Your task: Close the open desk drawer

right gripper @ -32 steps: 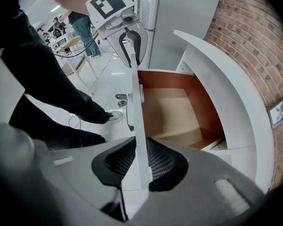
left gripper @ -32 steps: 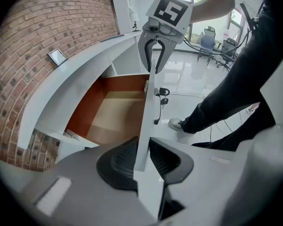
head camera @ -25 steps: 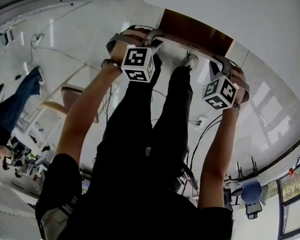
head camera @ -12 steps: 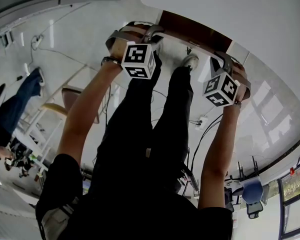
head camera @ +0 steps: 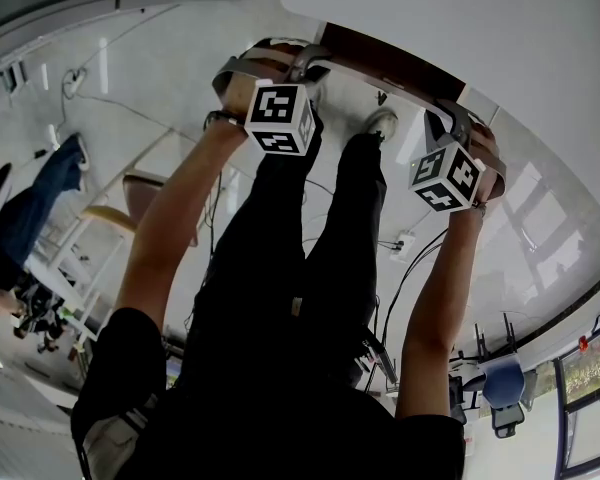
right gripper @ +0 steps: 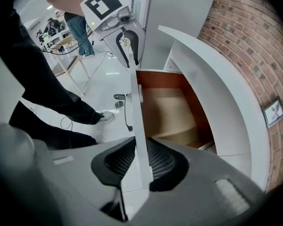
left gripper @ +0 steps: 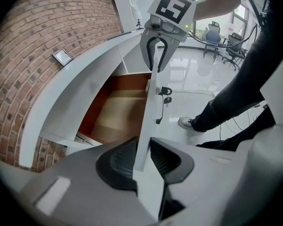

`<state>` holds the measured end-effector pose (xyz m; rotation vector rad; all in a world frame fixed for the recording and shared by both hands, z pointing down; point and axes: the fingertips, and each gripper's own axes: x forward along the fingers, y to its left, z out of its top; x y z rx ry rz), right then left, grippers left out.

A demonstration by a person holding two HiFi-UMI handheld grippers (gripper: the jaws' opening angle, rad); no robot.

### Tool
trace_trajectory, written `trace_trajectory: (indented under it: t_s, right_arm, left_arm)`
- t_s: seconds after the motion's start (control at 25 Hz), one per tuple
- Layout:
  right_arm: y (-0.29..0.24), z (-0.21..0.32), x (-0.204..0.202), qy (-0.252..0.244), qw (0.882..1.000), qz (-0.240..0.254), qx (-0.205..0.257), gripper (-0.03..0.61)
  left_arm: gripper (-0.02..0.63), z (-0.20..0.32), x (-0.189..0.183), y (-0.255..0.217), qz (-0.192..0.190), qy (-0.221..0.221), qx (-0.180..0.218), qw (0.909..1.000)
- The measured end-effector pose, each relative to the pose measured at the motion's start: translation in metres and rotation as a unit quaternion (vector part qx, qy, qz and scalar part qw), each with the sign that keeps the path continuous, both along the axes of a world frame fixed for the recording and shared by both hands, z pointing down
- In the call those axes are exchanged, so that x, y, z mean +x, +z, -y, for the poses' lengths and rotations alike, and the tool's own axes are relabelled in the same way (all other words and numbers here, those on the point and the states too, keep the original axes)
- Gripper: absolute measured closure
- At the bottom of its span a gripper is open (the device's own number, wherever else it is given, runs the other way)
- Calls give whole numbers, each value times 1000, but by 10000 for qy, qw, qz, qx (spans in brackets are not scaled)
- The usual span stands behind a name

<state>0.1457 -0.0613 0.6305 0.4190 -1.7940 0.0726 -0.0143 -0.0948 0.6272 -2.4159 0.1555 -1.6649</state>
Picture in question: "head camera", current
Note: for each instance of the person's left hand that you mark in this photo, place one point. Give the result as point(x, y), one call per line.
point(241, 95)

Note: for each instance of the dark brown desk drawer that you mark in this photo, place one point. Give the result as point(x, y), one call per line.
point(390, 63)

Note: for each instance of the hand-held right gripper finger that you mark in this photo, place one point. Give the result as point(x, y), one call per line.
point(457, 118)
point(436, 128)

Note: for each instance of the person's right forearm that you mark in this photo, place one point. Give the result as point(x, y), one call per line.
point(442, 293)

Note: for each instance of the blue office chair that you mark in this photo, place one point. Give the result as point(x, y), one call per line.
point(502, 393)

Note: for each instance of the person's left forearm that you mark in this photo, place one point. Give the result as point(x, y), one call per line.
point(180, 208)

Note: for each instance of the dark framed window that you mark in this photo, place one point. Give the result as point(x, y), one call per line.
point(587, 398)

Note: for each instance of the person's black trousers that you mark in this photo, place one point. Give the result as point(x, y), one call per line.
point(290, 268)

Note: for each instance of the person's right hand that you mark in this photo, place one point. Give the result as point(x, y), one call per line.
point(489, 150)

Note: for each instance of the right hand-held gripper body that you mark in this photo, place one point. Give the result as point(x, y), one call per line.
point(447, 178)

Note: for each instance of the silver wrist watch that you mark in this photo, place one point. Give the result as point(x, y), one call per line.
point(479, 209)

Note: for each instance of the person's grey right shoe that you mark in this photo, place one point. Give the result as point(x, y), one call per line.
point(383, 122)

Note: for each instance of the white power strip with plugs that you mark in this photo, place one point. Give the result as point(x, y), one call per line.
point(402, 245)

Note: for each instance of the black wrist band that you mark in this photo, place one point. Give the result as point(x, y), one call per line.
point(220, 117)

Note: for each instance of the wooden chair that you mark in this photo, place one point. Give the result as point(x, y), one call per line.
point(130, 203)

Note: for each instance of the white side table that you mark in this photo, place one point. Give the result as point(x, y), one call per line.
point(65, 268)

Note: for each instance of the small black floor object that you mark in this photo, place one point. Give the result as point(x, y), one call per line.
point(382, 99)

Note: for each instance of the person's black shirt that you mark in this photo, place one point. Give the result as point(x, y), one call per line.
point(260, 428)

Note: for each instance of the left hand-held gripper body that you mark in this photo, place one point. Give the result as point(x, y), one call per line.
point(279, 114)

